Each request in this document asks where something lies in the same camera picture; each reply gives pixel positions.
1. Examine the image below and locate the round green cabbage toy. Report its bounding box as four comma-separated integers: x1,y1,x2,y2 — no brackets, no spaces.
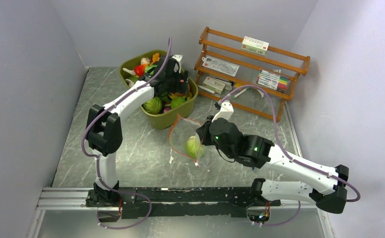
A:
185,136,205,159

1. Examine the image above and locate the clear zip bag orange zipper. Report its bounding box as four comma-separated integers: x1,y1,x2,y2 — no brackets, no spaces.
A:
168,115,210,168

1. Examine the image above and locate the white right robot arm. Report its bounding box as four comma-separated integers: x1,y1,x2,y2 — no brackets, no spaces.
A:
196,116,349,214

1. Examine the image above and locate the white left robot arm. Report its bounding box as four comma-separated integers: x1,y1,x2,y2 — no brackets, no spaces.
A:
82,55,189,207

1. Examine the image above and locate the olive green plastic bin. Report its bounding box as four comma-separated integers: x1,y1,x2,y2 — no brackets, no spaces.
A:
119,50,199,130

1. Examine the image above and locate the small green lime toy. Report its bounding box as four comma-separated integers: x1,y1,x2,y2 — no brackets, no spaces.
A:
170,97,186,109

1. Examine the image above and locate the napa cabbage toy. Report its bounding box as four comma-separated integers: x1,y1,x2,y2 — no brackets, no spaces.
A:
144,64,157,75

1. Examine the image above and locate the green leafy vegetable toy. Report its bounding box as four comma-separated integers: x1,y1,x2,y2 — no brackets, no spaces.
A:
142,97,163,115

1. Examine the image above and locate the small white green box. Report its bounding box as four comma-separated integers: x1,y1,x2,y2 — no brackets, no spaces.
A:
202,76,226,94

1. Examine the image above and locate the white mushroom toy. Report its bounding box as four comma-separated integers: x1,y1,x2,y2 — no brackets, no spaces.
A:
124,79,135,89

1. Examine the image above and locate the white pen on table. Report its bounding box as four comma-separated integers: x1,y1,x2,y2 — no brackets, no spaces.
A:
233,87,249,98

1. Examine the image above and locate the flat packaged stationery card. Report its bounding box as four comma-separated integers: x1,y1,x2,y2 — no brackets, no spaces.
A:
201,56,240,77

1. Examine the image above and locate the wooden shelf rack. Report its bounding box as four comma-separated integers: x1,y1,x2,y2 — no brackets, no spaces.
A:
194,27,311,121

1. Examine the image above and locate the coloured marker pen set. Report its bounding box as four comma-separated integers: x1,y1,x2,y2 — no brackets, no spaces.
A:
257,70,289,93

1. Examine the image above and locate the white box on top shelf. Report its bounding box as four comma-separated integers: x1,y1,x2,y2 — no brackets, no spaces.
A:
241,36,269,56

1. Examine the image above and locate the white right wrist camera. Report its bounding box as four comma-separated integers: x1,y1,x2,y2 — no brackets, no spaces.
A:
212,100,234,122

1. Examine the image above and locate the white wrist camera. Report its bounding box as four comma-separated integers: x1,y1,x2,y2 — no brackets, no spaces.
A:
171,55,183,73
212,100,234,122

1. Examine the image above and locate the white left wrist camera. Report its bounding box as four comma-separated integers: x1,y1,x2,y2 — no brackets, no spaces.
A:
171,55,183,73

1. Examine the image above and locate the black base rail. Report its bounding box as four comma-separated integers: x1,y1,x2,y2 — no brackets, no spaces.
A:
85,178,281,222

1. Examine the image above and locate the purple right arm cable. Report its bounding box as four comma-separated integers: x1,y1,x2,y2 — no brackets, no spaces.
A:
218,84,361,228

